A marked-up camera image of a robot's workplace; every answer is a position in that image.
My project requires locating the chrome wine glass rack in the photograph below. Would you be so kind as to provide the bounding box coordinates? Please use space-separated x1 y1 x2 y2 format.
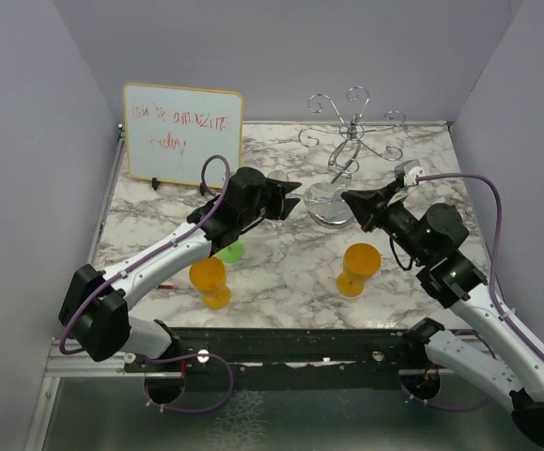
298 86 406 230

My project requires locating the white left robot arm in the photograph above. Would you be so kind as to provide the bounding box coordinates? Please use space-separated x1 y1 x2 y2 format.
58 167 301 371

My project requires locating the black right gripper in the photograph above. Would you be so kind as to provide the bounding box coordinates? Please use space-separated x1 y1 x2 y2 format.
342 179 430 264

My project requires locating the clear tall glass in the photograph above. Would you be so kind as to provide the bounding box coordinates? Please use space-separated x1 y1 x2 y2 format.
267 170 288 185

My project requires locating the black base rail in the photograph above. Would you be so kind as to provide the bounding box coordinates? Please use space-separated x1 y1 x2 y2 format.
124 328 452 397

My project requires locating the red marker pen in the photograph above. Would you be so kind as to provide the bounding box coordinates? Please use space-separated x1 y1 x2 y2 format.
157 284 178 290

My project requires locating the green plastic wine glass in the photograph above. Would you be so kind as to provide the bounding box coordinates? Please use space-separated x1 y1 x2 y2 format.
215 240 245 264

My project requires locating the clear wine glass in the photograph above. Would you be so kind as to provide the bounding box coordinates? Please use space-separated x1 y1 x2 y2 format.
303 182 354 229

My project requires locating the orange plastic glass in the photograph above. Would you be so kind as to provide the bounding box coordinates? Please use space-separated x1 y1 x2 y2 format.
336 243 381 297
189 257 231 310

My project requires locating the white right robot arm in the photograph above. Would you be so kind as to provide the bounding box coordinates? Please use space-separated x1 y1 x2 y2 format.
341 185 544 448

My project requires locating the yellow framed whiteboard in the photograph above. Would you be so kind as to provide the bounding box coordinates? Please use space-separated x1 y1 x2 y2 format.
122 83 244 186

